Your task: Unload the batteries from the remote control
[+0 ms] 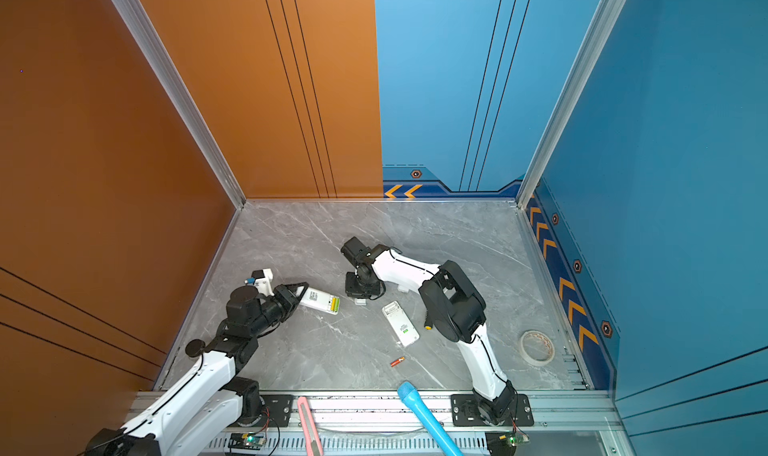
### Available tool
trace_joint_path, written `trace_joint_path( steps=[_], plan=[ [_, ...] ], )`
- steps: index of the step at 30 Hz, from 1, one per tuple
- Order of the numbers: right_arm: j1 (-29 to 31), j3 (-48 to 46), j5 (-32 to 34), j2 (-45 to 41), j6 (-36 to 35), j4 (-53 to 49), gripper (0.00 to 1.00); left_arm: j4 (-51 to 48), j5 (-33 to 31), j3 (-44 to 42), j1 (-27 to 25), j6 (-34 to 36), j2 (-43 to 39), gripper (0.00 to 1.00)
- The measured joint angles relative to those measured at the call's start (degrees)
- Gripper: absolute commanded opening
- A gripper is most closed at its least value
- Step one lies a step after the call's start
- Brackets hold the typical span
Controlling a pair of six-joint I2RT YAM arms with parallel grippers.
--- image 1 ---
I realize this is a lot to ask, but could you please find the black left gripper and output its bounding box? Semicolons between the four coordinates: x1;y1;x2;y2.
248;281;308;340

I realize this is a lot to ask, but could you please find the white remote control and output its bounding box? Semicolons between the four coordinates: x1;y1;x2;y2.
300;287;340;315

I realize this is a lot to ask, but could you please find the white remote with back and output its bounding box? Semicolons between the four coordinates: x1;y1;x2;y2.
382;301;420;347

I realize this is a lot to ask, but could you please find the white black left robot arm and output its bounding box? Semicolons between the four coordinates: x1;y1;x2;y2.
83;282;309;455

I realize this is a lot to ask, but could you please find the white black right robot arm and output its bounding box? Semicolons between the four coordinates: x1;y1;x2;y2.
340;237;518;425

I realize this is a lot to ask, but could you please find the blue plastic flashlight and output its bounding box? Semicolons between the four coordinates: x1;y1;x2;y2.
397;382;463;456

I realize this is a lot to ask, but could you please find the left green circuit board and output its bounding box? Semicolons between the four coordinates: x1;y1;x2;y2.
227;432;268;453

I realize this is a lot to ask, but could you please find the green circuit board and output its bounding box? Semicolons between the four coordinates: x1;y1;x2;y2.
485;431;530;456
227;432;268;453

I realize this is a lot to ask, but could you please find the pink utility knife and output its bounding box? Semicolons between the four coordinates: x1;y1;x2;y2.
297;396;324;456

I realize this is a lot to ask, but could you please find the roll of beige tape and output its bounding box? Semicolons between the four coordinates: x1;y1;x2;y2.
519;330;556;367

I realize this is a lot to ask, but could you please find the right green circuit board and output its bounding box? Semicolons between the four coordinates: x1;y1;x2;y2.
485;431;530;456

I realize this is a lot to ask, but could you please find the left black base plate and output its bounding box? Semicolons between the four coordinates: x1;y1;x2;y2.
233;394;294;428

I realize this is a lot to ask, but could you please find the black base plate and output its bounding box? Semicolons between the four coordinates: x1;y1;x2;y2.
233;394;294;428
450;393;535;428

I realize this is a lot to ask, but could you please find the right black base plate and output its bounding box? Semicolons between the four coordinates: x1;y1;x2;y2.
450;393;535;428

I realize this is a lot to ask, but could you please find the aluminium front rail frame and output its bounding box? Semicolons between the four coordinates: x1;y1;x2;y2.
107;388;636;456

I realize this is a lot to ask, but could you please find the aluminium corner post left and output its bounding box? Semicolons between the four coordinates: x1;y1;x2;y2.
110;0;246;210

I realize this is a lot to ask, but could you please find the aluminium corner post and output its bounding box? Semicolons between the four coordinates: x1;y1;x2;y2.
110;0;246;210
515;0;627;210

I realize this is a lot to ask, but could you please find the aluminium corner post right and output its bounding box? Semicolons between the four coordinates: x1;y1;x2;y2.
515;0;627;210

